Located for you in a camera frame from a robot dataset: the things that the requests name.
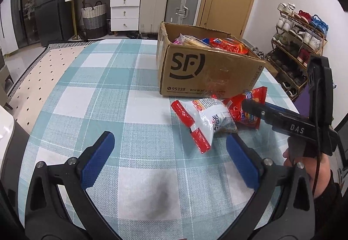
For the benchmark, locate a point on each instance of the large red snack packet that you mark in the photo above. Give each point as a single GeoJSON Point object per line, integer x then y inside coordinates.
{"type": "Point", "coordinates": [239, 112]}

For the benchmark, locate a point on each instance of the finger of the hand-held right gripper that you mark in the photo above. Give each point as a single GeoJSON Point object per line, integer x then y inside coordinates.
{"type": "Point", "coordinates": [258, 112]}
{"type": "Point", "coordinates": [282, 110]}

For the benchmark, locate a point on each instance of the small red snack packet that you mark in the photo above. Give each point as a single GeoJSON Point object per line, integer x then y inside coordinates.
{"type": "Point", "coordinates": [207, 39]}

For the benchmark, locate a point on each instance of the orange snack packet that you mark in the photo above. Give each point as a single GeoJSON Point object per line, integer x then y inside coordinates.
{"type": "Point", "coordinates": [233, 46]}

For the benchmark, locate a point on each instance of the clear cracker packet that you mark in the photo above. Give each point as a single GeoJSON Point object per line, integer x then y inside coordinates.
{"type": "Point", "coordinates": [194, 41]}

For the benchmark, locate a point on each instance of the white drawer desk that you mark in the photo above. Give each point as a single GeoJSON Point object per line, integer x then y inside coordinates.
{"type": "Point", "coordinates": [125, 11]}

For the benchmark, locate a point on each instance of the brown cardboard box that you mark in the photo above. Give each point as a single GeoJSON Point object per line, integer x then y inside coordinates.
{"type": "Point", "coordinates": [204, 71]}

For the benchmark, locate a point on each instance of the beige suitcase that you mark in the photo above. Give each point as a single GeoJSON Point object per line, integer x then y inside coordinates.
{"type": "Point", "coordinates": [153, 6]}

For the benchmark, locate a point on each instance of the person's right hand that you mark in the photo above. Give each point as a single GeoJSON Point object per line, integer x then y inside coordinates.
{"type": "Point", "coordinates": [322, 174]}

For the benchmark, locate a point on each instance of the grey beige chair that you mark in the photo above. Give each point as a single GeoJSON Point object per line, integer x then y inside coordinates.
{"type": "Point", "coordinates": [4, 77]}

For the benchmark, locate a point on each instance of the pink purple snack packet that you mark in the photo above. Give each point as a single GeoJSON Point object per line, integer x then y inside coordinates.
{"type": "Point", "coordinates": [178, 40]}

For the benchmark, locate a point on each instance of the tall glass-door cabinet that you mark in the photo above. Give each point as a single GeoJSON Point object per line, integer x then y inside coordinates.
{"type": "Point", "coordinates": [24, 11]}

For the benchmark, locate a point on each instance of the group of assorted shoes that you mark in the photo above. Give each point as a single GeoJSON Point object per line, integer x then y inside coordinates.
{"type": "Point", "coordinates": [304, 39]}

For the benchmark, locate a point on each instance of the grey woven laundry basket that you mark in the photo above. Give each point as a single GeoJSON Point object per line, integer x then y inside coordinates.
{"type": "Point", "coordinates": [93, 22]}

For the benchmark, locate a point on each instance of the pair of black floor shoes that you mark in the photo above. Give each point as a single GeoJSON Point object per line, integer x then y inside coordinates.
{"type": "Point", "coordinates": [257, 52]}

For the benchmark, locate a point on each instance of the silver suitcase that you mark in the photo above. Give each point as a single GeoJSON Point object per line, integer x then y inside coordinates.
{"type": "Point", "coordinates": [182, 3]}

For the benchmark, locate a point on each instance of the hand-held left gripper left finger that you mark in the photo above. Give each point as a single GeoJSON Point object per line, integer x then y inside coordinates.
{"type": "Point", "coordinates": [96, 161]}

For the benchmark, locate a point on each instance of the checkered teal tablecloth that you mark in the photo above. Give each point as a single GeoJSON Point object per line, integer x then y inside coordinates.
{"type": "Point", "coordinates": [108, 93]}

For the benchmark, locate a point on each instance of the cream dotted rug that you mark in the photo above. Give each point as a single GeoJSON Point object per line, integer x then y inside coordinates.
{"type": "Point", "coordinates": [40, 79]}

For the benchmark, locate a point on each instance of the wooden shoe rack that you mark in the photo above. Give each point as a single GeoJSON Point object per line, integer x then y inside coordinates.
{"type": "Point", "coordinates": [273, 47]}

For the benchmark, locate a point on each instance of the person's right forearm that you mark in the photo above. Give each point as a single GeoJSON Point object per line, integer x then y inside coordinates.
{"type": "Point", "coordinates": [331, 202]}

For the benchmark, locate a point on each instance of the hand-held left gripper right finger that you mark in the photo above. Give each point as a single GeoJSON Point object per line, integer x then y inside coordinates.
{"type": "Point", "coordinates": [242, 164]}

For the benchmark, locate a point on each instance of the small cardboard box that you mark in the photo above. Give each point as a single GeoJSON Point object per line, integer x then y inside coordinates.
{"type": "Point", "coordinates": [272, 69]}

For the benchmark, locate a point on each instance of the white red-ended snack packet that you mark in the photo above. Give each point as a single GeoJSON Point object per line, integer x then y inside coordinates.
{"type": "Point", "coordinates": [212, 117]}

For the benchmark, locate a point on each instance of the white marble side table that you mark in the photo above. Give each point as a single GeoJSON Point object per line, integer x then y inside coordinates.
{"type": "Point", "coordinates": [5, 126]}

